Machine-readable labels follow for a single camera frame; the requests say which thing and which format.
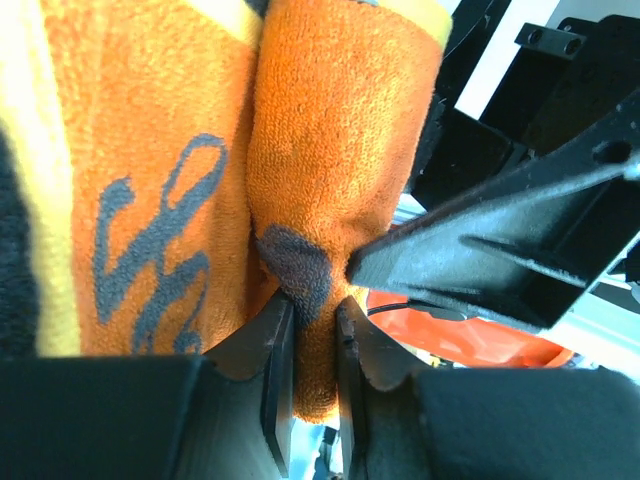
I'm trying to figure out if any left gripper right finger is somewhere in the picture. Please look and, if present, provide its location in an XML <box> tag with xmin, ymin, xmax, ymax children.
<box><xmin>336</xmin><ymin>299</ymin><xmax>639</xmax><ymax>479</ymax></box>

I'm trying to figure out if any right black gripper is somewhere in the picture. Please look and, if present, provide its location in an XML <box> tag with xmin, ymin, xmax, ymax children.
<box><xmin>347</xmin><ymin>1</ymin><xmax>639</xmax><ymax>330</ymax></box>

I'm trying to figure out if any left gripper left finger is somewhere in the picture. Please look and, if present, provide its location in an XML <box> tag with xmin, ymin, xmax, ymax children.
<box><xmin>1</xmin><ymin>293</ymin><xmax>294</xmax><ymax>479</ymax></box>

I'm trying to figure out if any orange grey towel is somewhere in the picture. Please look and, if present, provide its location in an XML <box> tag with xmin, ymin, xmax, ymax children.
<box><xmin>1</xmin><ymin>1</ymin><xmax>452</xmax><ymax>423</ymax></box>

